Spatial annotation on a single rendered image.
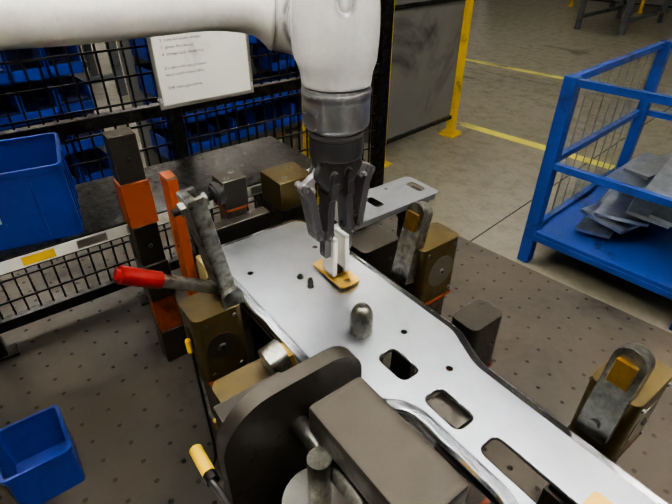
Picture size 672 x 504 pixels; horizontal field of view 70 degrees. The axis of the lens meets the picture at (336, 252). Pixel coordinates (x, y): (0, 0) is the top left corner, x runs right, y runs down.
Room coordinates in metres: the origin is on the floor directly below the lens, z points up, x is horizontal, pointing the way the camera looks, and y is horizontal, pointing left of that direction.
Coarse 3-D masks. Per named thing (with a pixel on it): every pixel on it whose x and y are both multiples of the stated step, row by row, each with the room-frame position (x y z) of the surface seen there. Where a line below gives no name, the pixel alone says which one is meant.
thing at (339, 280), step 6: (318, 264) 0.65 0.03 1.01; (324, 270) 0.63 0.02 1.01; (342, 270) 0.62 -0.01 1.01; (330, 276) 0.61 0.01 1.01; (336, 276) 0.61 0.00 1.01; (342, 276) 0.61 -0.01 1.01; (348, 276) 0.61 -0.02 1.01; (354, 276) 0.61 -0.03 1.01; (336, 282) 0.60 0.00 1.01; (342, 282) 0.60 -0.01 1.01; (348, 282) 0.60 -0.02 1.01; (354, 282) 0.60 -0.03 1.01; (342, 288) 0.58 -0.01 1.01
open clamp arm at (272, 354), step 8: (272, 344) 0.36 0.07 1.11; (280, 344) 0.36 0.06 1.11; (264, 352) 0.35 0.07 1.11; (272, 352) 0.35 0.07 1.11; (280, 352) 0.35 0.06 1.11; (288, 352) 0.36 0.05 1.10; (264, 360) 0.35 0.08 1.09; (272, 360) 0.34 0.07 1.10; (280, 360) 0.34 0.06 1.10; (288, 360) 0.35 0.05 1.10; (272, 368) 0.34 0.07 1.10; (280, 368) 0.34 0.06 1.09; (288, 368) 0.35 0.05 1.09
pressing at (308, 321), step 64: (256, 256) 0.68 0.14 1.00; (320, 256) 0.68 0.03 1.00; (256, 320) 0.52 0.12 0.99; (320, 320) 0.52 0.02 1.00; (384, 320) 0.52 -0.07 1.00; (384, 384) 0.40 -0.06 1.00; (448, 384) 0.40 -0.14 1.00; (448, 448) 0.31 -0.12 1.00; (512, 448) 0.31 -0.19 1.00; (576, 448) 0.31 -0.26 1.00
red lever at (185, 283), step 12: (120, 276) 0.43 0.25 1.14; (132, 276) 0.44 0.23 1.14; (144, 276) 0.45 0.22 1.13; (156, 276) 0.46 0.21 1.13; (168, 276) 0.47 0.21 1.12; (180, 276) 0.48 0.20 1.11; (156, 288) 0.45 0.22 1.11; (180, 288) 0.47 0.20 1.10; (192, 288) 0.48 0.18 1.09; (204, 288) 0.49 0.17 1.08; (216, 288) 0.50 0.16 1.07
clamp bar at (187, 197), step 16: (176, 192) 0.50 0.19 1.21; (192, 192) 0.51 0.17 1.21; (224, 192) 0.51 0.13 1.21; (176, 208) 0.49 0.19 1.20; (192, 208) 0.48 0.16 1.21; (192, 224) 0.49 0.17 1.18; (208, 224) 0.49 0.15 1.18; (208, 240) 0.49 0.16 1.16; (208, 256) 0.49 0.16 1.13; (224, 256) 0.50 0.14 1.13; (208, 272) 0.51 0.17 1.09; (224, 272) 0.50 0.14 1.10; (224, 288) 0.49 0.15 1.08
